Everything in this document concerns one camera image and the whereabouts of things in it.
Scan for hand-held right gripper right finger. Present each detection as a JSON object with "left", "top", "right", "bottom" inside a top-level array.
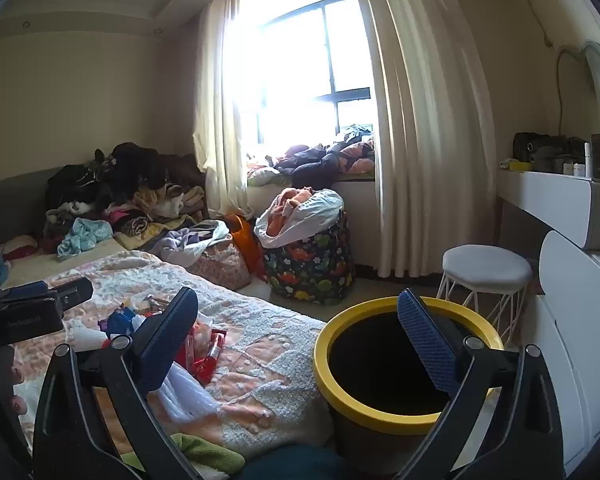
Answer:
[{"left": 395, "top": 287, "right": 566, "bottom": 480}]

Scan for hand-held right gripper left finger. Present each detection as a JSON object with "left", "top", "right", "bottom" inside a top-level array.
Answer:
[{"left": 32, "top": 286, "right": 201, "bottom": 480}]

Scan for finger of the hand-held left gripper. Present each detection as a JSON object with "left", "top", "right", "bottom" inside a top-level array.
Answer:
[
  {"left": 0, "top": 281, "right": 49, "bottom": 302},
  {"left": 45, "top": 277, "right": 94, "bottom": 313}
]

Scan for white plastic packet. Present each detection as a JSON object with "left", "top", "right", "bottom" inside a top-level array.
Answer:
[{"left": 67, "top": 320, "right": 111, "bottom": 352}]

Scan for white foam fruit net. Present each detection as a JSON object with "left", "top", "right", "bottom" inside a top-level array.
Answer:
[{"left": 152, "top": 360, "right": 216, "bottom": 423}]

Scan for yellow rimmed trash can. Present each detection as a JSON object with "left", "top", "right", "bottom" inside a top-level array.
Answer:
[{"left": 314, "top": 296, "right": 506, "bottom": 478}]

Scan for person's left hand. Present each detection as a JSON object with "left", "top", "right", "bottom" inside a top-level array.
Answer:
[{"left": 0, "top": 347, "right": 26, "bottom": 418}]

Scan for bed with beige sheet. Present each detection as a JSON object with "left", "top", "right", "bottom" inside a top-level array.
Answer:
[{"left": 0, "top": 235, "right": 331, "bottom": 461}]

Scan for red snack wrapper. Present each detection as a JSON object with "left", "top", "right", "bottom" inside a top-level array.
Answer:
[{"left": 175, "top": 322, "right": 228, "bottom": 386}]

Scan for light blue garment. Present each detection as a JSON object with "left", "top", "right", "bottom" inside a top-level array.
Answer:
[{"left": 56, "top": 217, "right": 115, "bottom": 260}]

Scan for pink floral bag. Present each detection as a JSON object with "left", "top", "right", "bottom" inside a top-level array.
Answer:
[{"left": 190, "top": 240, "right": 251, "bottom": 291}]

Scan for grey headboard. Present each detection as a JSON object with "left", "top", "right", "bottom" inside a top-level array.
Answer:
[{"left": 0, "top": 166, "right": 88, "bottom": 246}]

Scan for orange and white patterned blanket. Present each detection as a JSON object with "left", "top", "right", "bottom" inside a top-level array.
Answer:
[{"left": 0, "top": 250, "right": 336, "bottom": 461}]

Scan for lavender and white garment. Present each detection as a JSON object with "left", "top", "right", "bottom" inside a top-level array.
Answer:
[{"left": 147, "top": 220, "right": 231, "bottom": 261}]

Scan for green fuzzy garment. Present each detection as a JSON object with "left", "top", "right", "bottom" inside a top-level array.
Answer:
[{"left": 170, "top": 432, "right": 246, "bottom": 478}]

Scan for orange bag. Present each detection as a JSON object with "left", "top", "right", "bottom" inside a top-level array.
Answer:
[{"left": 225, "top": 214, "right": 263, "bottom": 281}]

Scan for pile of dark clothes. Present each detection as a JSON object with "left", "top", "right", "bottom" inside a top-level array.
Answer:
[{"left": 42, "top": 142, "right": 211, "bottom": 251}]

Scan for dinosaur print laundry basket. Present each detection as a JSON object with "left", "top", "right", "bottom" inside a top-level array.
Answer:
[{"left": 260, "top": 210, "right": 356, "bottom": 306}]

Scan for white rounded cabinet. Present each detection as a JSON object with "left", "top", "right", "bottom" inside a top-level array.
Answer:
[{"left": 522, "top": 230, "right": 600, "bottom": 476}]

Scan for white plastic bag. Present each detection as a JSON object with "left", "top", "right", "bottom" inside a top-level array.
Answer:
[{"left": 254, "top": 187, "right": 345, "bottom": 248}]

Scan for dark teal cloth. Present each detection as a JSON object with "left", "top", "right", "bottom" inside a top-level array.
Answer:
[{"left": 240, "top": 444, "right": 351, "bottom": 480}]

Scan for white dressing table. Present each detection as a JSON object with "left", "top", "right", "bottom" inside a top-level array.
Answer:
[{"left": 497, "top": 167, "right": 600, "bottom": 251}]

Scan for orange garment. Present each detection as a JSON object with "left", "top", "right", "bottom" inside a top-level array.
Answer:
[{"left": 269, "top": 187, "right": 315, "bottom": 233}]

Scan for wide cream curtain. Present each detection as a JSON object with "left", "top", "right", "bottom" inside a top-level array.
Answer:
[{"left": 345, "top": 0, "right": 498, "bottom": 278}]

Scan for clothes on windowsill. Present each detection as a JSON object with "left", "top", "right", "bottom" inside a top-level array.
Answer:
[{"left": 247, "top": 125, "right": 378, "bottom": 188}]

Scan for black bag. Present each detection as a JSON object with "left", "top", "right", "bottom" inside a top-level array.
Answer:
[{"left": 512, "top": 131, "right": 588, "bottom": 173}]

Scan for narrow cream curtain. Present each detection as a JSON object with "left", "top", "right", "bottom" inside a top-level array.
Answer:
[{"left": 192, "top": 0, "right": 256, "bottom": 221}]

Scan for black framed window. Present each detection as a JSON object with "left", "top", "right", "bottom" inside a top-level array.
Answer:
[{"left": 225, "top": 0, "right": 376, "bottom": 161}]

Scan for white wire leg stool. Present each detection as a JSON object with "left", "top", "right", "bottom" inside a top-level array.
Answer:
[{"left": 436, "top": 245, "right": 533, "bottom": 336}]

